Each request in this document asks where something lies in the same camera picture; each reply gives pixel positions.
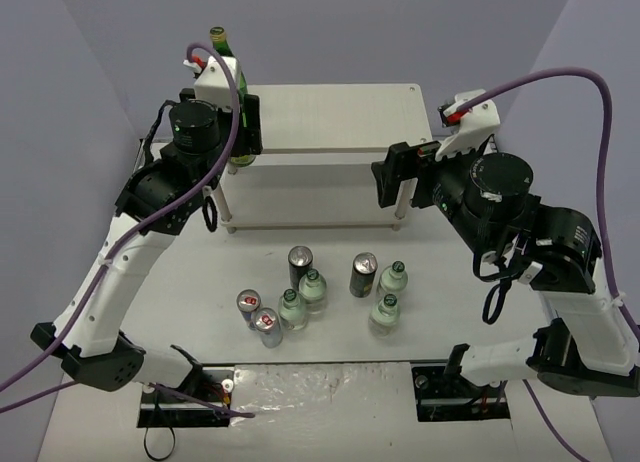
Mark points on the left metal table rail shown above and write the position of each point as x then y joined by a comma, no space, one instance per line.
140,157

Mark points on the white two-tier shelf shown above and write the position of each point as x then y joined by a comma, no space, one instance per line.
319,142

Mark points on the black can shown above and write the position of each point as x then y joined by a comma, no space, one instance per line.
364,268
300,261

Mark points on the black can left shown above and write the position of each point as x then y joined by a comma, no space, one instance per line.
300,261

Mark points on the metal table rail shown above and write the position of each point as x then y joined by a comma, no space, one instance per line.
492,146
140,157

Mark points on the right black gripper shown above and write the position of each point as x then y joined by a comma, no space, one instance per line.
406,167

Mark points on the right metal table rail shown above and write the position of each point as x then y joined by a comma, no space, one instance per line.
492,146

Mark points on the green glass bottle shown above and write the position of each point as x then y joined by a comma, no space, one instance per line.
242,159
219,40

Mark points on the clear bottle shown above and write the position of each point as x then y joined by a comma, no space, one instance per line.
393,280
384,316
313,290
292,311

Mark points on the black can right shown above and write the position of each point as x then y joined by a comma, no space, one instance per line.
364,268

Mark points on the silver red can rear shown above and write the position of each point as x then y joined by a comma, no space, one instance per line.
248,301

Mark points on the silver red can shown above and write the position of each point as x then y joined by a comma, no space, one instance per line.
266,322
248,301

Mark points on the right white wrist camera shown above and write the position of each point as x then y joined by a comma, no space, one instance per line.
471,127

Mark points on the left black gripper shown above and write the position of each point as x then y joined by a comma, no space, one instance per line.
251,130

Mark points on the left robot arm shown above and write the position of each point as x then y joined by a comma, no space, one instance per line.
151,211

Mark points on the green glass bottle front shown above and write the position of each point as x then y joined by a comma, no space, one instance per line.
242,159

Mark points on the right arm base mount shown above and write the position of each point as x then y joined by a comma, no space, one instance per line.
441,398

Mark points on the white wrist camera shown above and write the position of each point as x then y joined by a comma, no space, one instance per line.
471,127
211,84

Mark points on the silver red can front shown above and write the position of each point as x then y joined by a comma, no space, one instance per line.
266,322

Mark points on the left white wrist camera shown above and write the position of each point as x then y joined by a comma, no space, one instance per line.
211,84

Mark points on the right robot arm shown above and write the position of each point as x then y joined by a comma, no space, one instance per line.
588,348

